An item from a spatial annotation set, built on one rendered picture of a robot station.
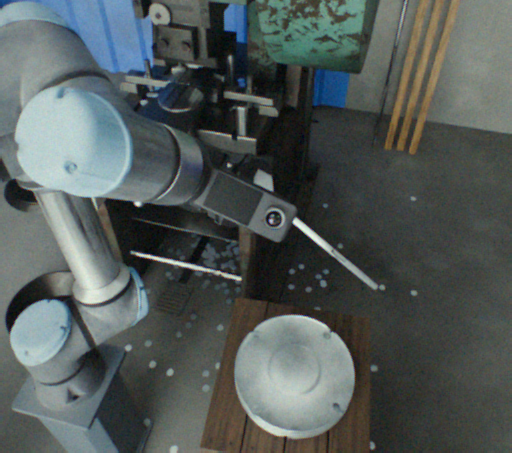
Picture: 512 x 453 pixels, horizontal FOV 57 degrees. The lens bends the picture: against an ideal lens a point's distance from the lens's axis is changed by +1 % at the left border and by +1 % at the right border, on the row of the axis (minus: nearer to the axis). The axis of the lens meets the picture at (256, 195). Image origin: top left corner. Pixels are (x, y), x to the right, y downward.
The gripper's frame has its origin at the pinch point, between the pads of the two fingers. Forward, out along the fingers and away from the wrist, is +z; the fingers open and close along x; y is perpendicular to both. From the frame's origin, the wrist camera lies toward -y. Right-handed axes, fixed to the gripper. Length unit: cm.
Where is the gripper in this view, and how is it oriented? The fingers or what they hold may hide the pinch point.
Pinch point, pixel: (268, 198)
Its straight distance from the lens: 63.6
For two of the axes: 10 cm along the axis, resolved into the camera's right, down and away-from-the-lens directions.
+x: -4.2, 9.0, 0.9
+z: 4.1, 1.1, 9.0
